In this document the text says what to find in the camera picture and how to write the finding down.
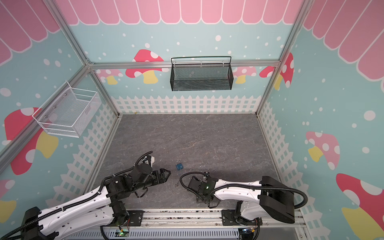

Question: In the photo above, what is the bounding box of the black mount plate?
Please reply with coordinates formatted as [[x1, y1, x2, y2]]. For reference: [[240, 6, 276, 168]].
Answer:
[[221, 210, 258, 227], [115, 210, 144, 227]]

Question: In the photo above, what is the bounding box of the black mesh wall basket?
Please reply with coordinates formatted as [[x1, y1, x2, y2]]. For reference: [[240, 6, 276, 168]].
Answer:
[[170, 56, 234, 92]]

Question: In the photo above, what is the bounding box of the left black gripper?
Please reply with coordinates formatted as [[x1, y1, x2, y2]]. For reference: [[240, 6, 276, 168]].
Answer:
[[132, 168, 171, 193]]

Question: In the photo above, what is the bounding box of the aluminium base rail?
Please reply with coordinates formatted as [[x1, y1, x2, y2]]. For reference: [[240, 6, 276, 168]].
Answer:
[[56, 207, 307, 240]]

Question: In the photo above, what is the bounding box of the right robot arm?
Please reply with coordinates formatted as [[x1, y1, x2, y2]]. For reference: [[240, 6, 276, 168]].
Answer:
[[185, 176, 295, 224]]

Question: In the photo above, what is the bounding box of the left black corrugated cable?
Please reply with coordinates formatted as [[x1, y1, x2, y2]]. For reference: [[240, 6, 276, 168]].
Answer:
[[0, 150, 154, 240]]

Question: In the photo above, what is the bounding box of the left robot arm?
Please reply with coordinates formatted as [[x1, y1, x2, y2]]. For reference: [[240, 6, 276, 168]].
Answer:
[[19, 164, 171, 240]]

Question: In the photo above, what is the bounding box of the blue padlock far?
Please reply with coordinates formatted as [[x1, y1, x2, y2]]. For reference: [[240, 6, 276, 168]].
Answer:
[[176, 161, 184, 171]]

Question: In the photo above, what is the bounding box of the white mesh wall basket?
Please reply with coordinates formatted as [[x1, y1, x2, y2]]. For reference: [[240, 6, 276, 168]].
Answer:
[[32, 82, 102, 138]]

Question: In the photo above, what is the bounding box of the left black mount plate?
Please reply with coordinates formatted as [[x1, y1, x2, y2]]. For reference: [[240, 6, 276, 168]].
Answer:
[[115, 210, 144, 227]]

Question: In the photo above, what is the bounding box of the right black mount plate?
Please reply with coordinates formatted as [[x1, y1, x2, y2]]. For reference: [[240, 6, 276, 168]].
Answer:
[[221, 210, 258, 227]]

